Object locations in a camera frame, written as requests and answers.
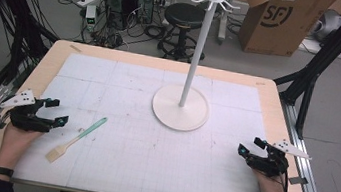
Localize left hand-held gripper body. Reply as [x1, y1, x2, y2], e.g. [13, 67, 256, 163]
[0, 86, 59, 136]

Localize black round stool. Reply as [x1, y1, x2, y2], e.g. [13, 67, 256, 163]
[155, 0, 213, 65]

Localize green-handled pastry brush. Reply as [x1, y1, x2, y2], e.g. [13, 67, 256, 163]
[44, 109, 110, 171]

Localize white grid mat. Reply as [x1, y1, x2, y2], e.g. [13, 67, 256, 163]
[11, 46, 283, 192]

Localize grey tape piece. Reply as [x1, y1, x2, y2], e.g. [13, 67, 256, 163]
[287, 174, 310, 188]

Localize tangle of black floor cables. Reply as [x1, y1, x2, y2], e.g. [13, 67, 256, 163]
[52, 0, 172, 57]

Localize black wristband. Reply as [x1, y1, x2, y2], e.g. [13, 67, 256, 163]
[0, 166, 15, 179]

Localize brown cardboard box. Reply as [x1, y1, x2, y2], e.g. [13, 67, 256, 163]
[230, 0, 338, 65]

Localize grey rounded appliance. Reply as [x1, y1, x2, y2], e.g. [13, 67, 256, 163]
[310, 7, 341, 45]

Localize flat white board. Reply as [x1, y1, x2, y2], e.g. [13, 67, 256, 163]
[297, 36, 341, 61]

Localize white hook rack stand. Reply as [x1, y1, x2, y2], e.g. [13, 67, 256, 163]
[148, 0, 243, 139]

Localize person's left hand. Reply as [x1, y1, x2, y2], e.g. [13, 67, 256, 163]
[0, 120, 46, 174]

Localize white power strip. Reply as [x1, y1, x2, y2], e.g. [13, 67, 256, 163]
[75, 0, 99, 11]

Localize small white power meter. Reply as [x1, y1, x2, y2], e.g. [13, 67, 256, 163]
[83, 4, 100, 33]

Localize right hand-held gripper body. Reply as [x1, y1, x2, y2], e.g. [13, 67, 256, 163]
[243, 133, 315, 183]

